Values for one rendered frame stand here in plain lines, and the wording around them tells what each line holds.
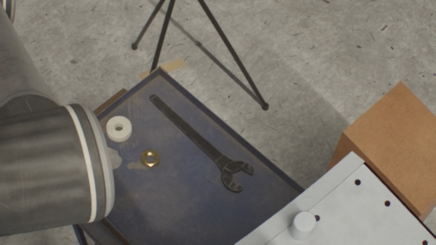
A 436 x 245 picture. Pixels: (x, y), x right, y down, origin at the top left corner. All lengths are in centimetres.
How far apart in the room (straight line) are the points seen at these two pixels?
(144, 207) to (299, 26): 181
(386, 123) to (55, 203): 131
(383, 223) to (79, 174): 66
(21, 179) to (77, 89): 231
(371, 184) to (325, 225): 13
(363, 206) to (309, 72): 195
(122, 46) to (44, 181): 246
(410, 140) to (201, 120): 62
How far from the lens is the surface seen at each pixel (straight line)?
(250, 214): 171
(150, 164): 175
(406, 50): 340
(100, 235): 208
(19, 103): 81
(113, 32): 322
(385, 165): 181
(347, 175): 124
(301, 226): 112
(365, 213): 121
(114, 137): 179
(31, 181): 72
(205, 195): 173
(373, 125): 188
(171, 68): 306
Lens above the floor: 241
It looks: 55 degrees down
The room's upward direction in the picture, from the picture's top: 7 degrees clockwise
